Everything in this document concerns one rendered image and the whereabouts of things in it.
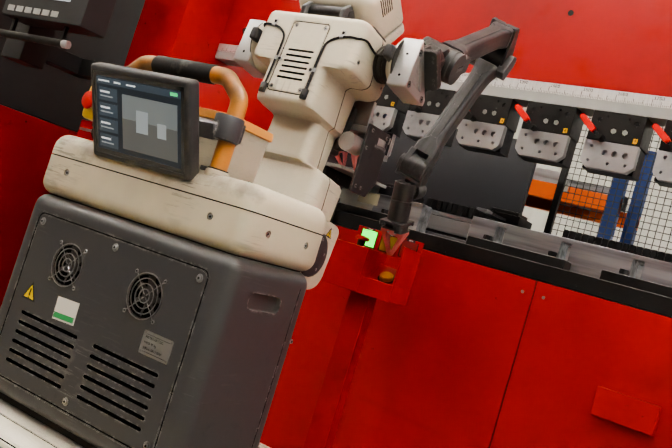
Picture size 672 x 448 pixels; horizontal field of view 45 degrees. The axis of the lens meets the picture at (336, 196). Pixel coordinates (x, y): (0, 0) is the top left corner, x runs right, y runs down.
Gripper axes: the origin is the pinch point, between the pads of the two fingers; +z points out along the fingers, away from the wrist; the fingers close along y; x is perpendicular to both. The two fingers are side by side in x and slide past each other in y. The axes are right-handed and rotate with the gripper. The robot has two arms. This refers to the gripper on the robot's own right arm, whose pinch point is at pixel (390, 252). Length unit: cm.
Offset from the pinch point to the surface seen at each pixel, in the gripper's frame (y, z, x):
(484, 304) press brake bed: 12.7, 9.2, -25.3
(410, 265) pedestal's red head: 2.6, 2.3, -5.5
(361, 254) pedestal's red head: -6.5, 1.1, 5.5
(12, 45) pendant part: 36, -26, 182
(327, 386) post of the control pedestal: -11.1, 37.5, 5.3
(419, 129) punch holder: 44, -31, 14
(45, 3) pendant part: 26, -45, 159
